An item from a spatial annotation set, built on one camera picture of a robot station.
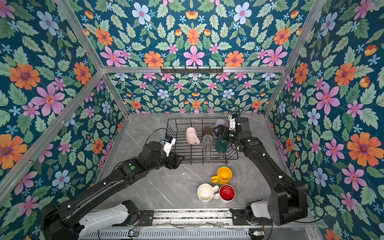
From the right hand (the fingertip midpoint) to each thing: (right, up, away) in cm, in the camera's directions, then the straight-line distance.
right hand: (218, 129), depth 81 cm
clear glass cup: (-6, -9, +11) cm, 15 cm away
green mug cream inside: (+3, -11, +10) cm, 15 cm away
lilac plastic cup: (+4, +5, +14) cm, 16 cm away
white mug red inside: (+4, -36, -1) cm, 36 cm away
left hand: (-19, -11, -10) cm, 24 cm away
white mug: (-7, -34, -2) cm, 35 cm away
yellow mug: (+4, -27, +4) cm, 28 cm away
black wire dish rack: (-15, -16, +15) cm, 27 cm away
